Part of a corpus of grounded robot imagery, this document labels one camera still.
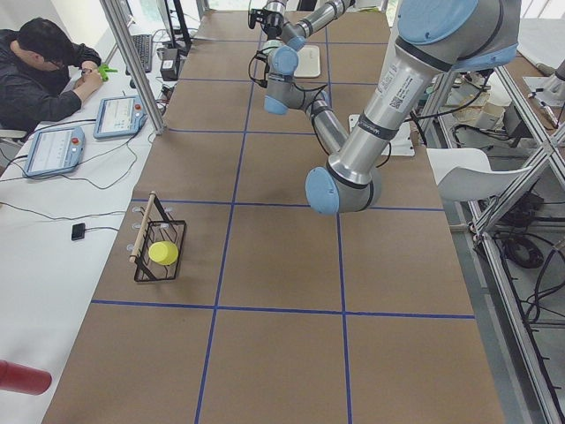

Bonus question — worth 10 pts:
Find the small black puck device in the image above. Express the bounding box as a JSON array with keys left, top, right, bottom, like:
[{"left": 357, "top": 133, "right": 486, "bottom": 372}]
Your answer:
[{"left": 71, "top": 223, "right": 87, "bottom": 241}]

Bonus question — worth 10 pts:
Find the far blue teach pendant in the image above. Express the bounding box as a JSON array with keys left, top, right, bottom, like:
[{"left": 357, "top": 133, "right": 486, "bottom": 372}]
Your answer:
[{"left": 93, "top": 95, "right": 147, "bottom": 140}]

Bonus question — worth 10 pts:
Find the black power adapter box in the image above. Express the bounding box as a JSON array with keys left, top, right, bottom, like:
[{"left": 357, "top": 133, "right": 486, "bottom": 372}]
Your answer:
[{"left": 160, "top": 49, "right": 180, "bottom": 81}]

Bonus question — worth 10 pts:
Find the near blue teach pendant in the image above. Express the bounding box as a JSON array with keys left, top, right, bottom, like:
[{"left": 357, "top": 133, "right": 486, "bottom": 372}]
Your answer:
[{"left": 22, "top": 126, "right": 86, "bottom": 178}]

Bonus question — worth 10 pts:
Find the blue teach pendant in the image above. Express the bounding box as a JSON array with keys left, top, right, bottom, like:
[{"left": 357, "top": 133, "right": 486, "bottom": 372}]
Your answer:
[
  {"left": 93, "top": 95, "right": 147, "bottom": 140},
  {"left": 22, "top": 126, "right": 86, "bottom": 178}
]

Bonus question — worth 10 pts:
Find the white pedestal column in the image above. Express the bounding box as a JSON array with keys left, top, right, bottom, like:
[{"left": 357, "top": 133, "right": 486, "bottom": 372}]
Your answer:
[{"left": 348, "top": 114, "right": 415, "bottom": 156}]

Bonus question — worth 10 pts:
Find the pale green cup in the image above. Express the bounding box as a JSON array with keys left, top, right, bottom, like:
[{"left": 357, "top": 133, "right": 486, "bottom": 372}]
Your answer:
[{"left": 262, "top": 39, "right": 283, "bottom": 50}]

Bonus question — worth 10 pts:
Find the black keyboard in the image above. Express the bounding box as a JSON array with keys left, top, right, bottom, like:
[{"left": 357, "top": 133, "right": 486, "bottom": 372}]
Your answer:
[{"left": 131, "top": 34, "right": 153, "bottom": 73}]

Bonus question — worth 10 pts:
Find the red bottle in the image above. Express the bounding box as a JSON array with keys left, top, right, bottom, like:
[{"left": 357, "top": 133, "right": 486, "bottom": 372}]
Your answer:
[{"left": 1, "top": 360, "right": 52, "bottom": 396}]

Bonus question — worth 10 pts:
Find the black wire cup rack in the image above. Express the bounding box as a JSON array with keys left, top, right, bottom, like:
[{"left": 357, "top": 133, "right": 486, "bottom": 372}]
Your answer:
[{"left": 129, "top": 191, "right": 187, "bottom": 284}]

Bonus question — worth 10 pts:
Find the cream rabbit tray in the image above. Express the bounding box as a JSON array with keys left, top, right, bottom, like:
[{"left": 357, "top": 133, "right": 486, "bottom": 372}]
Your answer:
[{"left": 294, "top": 45, "right": 321, "bottom": 79}]

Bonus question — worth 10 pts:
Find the aluminium frame post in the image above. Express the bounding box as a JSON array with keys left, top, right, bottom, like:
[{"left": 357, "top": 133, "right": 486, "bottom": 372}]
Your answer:
[{"left": 100, "top": 0, "right": 166, "bottom": 135}]

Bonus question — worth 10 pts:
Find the green plastic part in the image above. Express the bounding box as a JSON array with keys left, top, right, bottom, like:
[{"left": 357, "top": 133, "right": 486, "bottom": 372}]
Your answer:
[{"left": 98, "top": 64, "right": 117, "bottom": 82}]

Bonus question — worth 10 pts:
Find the white chair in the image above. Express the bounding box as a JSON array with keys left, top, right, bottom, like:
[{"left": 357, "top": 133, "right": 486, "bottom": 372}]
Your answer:
[{"left": 426, "top": 148, "right": 533, "bottom": 201}]

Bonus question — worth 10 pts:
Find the seated person in black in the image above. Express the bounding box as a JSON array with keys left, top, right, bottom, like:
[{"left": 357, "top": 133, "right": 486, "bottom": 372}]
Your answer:
[{"left": 1, "top": 18, "right": 102, "bottom": 133}]

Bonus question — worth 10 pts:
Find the yellow cup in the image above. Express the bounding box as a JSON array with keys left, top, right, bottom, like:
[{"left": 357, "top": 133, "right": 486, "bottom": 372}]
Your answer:
[{"left": 148, "top": 241, "right": 179, "bottom": 266}]

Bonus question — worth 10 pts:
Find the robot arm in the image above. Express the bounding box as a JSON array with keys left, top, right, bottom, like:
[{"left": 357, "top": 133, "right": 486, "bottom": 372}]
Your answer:
[
  {"left": 248, "top": 1, "right": 521, "bottom": 215},
  {"left": 257, "top": 0, "right": 356, "bottom": 51}
]

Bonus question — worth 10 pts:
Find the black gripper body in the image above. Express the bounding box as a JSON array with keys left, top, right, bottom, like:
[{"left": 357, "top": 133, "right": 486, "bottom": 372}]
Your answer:
[{"left": 263, "top": 11, "right": 283, "bottom": 31}]

